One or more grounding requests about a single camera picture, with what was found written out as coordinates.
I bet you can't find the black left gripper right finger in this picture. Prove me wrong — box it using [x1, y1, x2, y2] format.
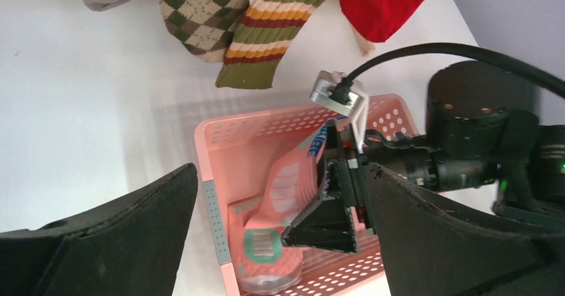
[366, 163, 564, 295]

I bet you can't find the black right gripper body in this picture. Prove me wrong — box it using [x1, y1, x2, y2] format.
[324, 119, 497, 231]

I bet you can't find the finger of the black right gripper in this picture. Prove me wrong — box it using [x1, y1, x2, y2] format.
[281, 159, 358, 254]

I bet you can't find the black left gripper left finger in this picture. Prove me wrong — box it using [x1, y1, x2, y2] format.
[1, 163, 199, 295]

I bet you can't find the pink patterned sock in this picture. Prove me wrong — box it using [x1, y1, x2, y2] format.
[229, 125, 327, 295]

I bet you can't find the pink plastic basket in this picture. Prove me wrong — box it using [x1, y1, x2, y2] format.
[194, 93, 420, 296]

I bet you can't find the olive striped sock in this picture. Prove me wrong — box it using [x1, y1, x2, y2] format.
[215, 0, 326, 89]

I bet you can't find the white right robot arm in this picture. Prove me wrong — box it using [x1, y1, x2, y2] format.
[282, 61, 564, 253]

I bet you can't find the red bear sock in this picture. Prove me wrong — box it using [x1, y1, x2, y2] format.
[339, 0, 424, 43]

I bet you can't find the brown argyle sock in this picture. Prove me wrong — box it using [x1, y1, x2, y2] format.
[159, 0, 249, 63]

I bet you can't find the black right camera cable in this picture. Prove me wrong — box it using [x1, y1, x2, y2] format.
[330, 42, 565, 105]

